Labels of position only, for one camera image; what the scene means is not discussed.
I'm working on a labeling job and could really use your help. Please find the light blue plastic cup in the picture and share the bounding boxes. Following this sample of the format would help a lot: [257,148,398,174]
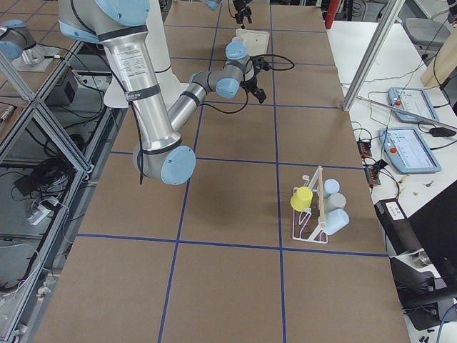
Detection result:
[323,209,350,235]

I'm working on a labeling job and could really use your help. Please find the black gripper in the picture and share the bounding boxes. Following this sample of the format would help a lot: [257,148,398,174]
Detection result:
[242,59,266,104]
[233,0,252,29]

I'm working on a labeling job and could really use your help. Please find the braided black camera cable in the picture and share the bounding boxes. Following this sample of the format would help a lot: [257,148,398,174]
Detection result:
[249,54,296,72]

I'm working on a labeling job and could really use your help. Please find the grey translucent plastic cup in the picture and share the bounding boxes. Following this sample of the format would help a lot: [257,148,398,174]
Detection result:
[324,193,346,212]

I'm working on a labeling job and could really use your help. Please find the white wire cup rack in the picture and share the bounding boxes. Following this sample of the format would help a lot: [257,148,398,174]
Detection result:
[291,166,328,244]

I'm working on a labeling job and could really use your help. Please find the yellow plastic cup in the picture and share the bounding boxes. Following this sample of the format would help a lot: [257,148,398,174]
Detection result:
[290,187,313,212]

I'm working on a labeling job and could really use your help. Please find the black computer monitor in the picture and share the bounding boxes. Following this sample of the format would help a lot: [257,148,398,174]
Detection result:
[391,183,456,330]

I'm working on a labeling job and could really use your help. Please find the grey office chair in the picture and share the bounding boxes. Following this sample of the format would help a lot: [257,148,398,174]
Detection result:
[403,18,451,59]

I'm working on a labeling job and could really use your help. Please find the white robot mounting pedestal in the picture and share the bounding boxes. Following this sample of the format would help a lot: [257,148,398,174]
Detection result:
[105,0,190,108]

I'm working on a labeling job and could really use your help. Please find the blue teach pendant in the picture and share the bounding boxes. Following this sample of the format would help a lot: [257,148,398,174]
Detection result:
[388,87,439,121]
[378,127,441,174]

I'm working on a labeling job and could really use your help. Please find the aluminium frame post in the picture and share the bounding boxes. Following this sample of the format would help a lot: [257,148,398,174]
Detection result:
[342,0,405,111]

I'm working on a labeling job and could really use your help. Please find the brown paper table mat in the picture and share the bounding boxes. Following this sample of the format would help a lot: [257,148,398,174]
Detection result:
[34,4,409,342]

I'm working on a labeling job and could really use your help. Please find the metal rod with stand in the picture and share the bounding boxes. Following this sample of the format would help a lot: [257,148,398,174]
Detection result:
[356,95,457,131]

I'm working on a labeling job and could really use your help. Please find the white plastic tray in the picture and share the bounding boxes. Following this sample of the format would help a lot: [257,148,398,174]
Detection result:
[236,29,270,56]

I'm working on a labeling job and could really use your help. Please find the black power supply box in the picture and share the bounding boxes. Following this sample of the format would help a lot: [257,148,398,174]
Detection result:
[374,198,423,256]

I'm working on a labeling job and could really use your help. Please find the blue teach pendant far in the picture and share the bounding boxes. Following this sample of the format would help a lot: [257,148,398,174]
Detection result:
[388,87,439,121]

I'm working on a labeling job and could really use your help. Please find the blue teach pendant near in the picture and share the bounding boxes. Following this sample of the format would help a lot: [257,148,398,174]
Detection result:
[378,127,441,174]

